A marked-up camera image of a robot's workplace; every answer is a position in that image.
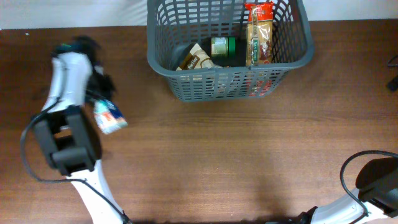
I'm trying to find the Kleenex tissue multipack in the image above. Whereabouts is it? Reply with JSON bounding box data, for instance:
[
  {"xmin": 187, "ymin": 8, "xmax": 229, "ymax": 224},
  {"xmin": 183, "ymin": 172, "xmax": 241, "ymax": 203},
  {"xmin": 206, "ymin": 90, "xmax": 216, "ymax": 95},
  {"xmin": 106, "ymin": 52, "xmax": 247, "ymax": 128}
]
[{"xmin": 94, "ymin": 100, "xmax": 127, "ymax": 134}]

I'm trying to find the grey plastic basket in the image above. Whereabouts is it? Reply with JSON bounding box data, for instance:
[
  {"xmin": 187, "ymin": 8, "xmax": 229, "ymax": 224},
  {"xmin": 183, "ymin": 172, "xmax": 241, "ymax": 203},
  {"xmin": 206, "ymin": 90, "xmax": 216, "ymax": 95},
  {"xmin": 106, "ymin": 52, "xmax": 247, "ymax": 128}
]
[{"xmin": 147, "ymin": 0, "xmax": 314, "ymax": 102}]

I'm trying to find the beige snack bag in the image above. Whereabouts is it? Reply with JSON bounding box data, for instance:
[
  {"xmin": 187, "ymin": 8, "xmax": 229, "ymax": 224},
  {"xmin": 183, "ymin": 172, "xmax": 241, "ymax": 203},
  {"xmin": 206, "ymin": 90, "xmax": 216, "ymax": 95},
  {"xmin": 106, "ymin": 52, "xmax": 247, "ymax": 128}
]
[{"xmin": 175, "ymin": 42, "xmax": 223, "ymax": 91}]

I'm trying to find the green lidded spice jar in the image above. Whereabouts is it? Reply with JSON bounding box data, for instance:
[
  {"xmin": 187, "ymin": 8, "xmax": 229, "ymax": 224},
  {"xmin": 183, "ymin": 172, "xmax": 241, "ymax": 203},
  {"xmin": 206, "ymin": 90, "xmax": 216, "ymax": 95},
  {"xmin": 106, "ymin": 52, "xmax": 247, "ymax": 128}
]
[{"xmin": 211, "ymin": 37, "xmax": 236, "ymax": 58}]

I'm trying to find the red spaghetti pasta package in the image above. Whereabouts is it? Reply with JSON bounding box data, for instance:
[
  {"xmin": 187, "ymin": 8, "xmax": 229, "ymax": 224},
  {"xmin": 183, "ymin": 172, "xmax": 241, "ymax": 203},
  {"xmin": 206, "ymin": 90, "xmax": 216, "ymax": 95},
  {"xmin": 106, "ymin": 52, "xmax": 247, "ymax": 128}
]
[{"xmin": 244, "ymin": 2, "xmax": 274, "ymax": 67}]

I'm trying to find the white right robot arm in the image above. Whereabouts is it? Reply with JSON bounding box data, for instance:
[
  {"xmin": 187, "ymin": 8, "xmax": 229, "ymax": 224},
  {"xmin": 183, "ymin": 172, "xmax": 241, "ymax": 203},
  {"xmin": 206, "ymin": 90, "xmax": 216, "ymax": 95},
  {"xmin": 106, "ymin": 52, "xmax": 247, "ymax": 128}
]
[{"xmin": 289, "ymin": 150, "xmax": 397, "ymax": 224}]

